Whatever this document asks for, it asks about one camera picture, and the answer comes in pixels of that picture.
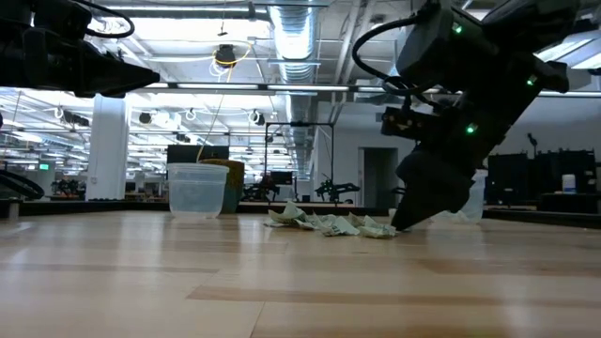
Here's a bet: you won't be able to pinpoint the dark doorway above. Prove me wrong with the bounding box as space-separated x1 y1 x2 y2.
359 146 400 210

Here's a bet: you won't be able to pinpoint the large black monitor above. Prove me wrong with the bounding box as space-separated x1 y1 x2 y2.
166 144 231 165

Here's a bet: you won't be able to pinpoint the green ceramic mug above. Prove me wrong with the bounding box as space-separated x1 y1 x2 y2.
199 158 246 215

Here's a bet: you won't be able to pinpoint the black aluminium table frame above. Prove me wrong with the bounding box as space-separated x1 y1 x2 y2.
0 196 601 231

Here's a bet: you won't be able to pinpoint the yellow hanging cable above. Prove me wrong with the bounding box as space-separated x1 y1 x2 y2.
195 40 254 163

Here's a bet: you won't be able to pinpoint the long ceiling light bar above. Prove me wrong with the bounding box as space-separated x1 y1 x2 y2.
140 82 442 96

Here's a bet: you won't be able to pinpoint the black right arm cable loop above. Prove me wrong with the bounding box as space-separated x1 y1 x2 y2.
350 16 426 96

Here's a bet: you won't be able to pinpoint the thick black cable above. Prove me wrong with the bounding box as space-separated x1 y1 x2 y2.
0 168 46 201

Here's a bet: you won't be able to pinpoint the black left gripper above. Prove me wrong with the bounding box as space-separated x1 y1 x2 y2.
18 25 162 100

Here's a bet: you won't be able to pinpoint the black ceiling device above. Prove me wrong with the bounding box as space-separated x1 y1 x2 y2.
214 43 238 67

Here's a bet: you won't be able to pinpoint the white building pillar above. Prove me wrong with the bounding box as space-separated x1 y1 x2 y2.
85 95 131 202

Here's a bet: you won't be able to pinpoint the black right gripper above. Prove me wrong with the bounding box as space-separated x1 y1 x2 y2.
392 100 506 231

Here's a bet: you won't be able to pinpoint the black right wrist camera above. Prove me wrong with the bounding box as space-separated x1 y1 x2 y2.
379 106 445 142

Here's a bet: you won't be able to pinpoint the clear plastic cup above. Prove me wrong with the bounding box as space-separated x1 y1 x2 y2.
166 162 231 220
429 168 489 225

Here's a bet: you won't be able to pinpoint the silver ventilation duct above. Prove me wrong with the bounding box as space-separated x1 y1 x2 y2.
268 0 321 179

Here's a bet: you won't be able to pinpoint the black gantry frame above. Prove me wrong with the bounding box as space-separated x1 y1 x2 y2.
263 120 336 204

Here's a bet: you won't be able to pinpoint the black equipment cabinets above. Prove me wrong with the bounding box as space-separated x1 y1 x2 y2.
486 148 598 207

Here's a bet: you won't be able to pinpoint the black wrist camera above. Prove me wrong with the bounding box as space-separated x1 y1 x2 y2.
32 0 93 29
379 106 445 142

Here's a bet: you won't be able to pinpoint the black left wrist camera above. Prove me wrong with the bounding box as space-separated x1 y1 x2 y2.
32 0 93 29

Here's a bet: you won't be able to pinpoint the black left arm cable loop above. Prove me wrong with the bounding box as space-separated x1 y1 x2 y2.
69 0 136 39

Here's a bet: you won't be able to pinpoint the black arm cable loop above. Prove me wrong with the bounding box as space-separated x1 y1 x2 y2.
350 16 426 96
69 0 136 39

